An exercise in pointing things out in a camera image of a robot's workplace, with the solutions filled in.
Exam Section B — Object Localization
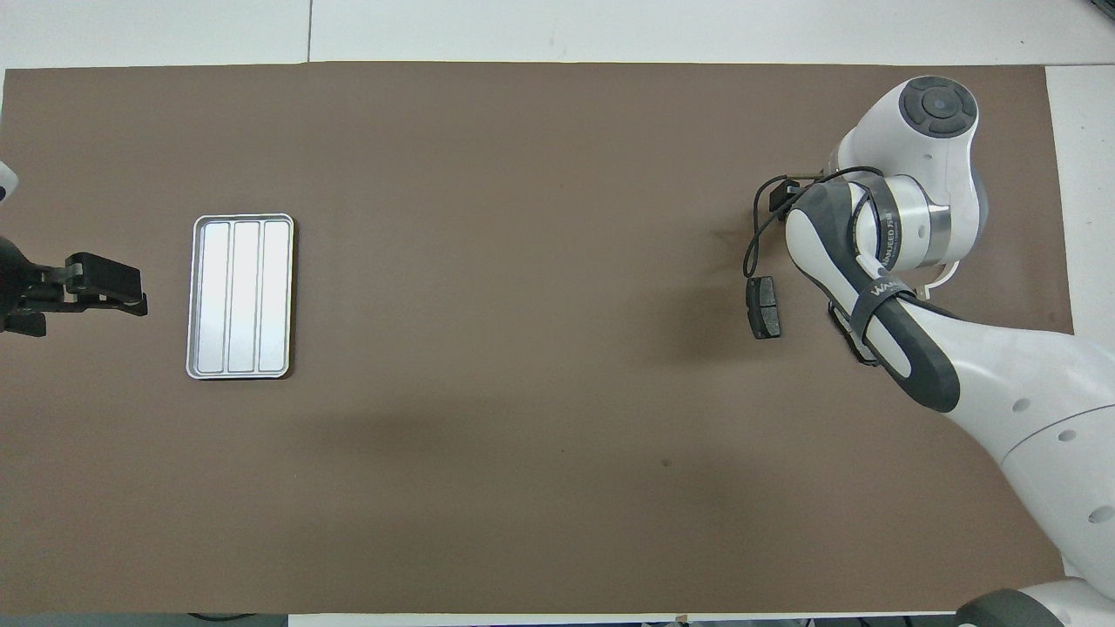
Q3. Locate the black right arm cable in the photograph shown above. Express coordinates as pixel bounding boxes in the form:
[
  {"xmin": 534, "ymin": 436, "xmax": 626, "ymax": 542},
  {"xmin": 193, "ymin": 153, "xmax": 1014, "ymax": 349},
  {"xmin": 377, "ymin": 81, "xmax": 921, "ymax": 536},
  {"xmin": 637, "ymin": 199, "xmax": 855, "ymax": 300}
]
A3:
[{"xmin": 742, "ymin": 165, "xmax": 885, "ymax": 367}]

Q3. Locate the silver ribbed metal tray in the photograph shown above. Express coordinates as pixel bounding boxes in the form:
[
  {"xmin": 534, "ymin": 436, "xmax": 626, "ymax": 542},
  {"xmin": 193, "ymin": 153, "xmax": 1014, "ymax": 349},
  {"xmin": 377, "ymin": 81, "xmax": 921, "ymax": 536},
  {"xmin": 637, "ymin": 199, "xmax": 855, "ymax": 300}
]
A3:
[{"xmin": 186, "ymin": 213, "xmax": 295, "ymax": 381}]

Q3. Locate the rectangular dark brake pad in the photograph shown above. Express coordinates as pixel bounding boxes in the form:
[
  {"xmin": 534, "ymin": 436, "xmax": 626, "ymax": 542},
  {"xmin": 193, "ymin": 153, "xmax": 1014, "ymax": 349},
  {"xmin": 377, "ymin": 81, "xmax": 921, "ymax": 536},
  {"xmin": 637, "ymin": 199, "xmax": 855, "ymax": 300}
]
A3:
[{"xmin": 745, "ymin": 276, "xmax": 782, "ymax": 340}]

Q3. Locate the brown table mat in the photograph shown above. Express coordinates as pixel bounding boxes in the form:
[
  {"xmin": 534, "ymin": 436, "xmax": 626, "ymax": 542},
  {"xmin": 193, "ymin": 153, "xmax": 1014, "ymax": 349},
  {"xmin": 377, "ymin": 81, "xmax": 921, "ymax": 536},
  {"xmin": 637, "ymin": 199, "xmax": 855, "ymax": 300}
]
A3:
[{"xmin": 0, "ymin": 61, "xmax": 1074, "ymax": 615}]

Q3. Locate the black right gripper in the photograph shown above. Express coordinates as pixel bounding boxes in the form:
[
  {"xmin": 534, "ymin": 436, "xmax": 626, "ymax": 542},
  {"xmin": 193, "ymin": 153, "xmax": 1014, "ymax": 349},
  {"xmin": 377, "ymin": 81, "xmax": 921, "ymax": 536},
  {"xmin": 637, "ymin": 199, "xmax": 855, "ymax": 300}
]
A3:
[{"xmin": 771, "ymin": 176, "xmax": 816, "ymax": 215}]

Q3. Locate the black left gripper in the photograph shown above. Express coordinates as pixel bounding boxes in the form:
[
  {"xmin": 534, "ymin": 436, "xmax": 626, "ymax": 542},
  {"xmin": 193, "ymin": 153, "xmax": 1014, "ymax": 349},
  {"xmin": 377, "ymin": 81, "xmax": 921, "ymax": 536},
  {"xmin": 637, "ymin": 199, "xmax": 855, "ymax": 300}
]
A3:
[{"xmin": 0, "ymin": 235, "xmax": 149, "ymax": 337}]

